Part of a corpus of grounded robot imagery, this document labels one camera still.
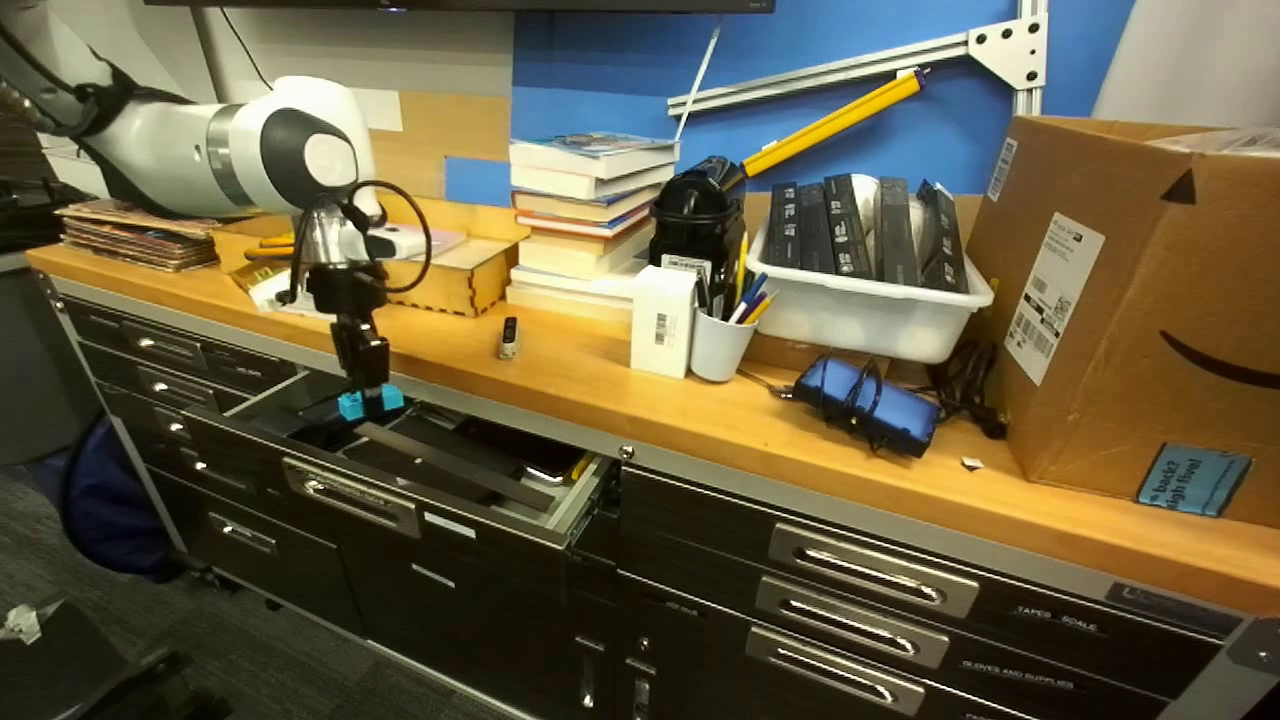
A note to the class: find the black flat trays bundle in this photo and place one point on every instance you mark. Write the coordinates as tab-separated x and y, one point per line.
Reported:
867	231

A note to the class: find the upright small white box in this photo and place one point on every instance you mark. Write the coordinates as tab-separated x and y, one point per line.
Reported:
660	322

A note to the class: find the white plastic bin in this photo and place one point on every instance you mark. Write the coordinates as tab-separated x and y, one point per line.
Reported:
867	319

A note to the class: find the white pen cup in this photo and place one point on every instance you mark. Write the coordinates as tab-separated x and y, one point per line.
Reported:
717	349

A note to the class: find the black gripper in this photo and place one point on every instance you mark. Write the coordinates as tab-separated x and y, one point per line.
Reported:
344	289

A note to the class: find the thin red edged book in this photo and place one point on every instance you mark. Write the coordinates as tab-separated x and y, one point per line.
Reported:
582	221

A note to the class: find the pink paper booklet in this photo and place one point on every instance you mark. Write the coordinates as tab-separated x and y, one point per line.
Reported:
428	244

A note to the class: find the open black cabinet drawer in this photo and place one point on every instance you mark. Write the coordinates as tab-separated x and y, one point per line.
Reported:
427	462

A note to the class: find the blue zip pouch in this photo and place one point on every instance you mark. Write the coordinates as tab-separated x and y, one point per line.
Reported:
867	400

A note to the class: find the long yellow bar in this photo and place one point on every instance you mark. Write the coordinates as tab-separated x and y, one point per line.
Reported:
835	125

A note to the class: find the dark blue bag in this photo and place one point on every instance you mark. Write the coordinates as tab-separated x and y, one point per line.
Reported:
114	514

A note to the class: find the black desk device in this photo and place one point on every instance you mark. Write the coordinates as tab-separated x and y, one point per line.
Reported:
699	212

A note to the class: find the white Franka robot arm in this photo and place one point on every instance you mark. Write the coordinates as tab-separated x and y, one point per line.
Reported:
202	154

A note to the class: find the thick cream paged book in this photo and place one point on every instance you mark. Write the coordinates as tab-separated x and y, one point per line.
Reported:
582	255

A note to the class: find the black drawer cabinet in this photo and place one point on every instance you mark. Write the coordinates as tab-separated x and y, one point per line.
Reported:
532	625

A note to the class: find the blue Lego brick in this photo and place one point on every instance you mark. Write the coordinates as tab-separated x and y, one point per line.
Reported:
372	400

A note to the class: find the wide white flat book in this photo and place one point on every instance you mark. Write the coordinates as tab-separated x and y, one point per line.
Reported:
566	289

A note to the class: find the long grey bar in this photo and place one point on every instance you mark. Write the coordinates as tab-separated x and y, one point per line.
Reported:
444	462

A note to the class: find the stack of wooden boards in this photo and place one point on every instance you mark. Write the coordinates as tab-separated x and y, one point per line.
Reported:
141	239

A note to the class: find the yellow and black hand tool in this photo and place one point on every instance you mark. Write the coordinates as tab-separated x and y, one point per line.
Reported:
268	244

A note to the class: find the thick white book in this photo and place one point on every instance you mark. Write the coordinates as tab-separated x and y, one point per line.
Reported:
585	181

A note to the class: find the shallow wooden tray box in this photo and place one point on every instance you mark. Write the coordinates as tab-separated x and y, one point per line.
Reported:
454	272

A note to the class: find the aluminium frame with bracket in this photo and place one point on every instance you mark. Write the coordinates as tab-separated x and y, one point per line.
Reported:
867	59

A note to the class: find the bundle of pens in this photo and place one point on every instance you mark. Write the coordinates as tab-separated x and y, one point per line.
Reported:
749	299

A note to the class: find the tiny white scrap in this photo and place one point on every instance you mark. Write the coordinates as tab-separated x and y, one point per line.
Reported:
969	462

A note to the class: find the crumpled white paper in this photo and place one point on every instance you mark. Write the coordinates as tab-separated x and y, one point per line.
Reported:
22	622

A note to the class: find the large cardboard shipping box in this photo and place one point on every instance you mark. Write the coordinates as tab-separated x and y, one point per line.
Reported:
1160	305

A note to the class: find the blue sticky note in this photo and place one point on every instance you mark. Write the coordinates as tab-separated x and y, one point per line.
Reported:
1191	483

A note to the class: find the grey cover book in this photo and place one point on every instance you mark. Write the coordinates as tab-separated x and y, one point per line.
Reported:
592	149

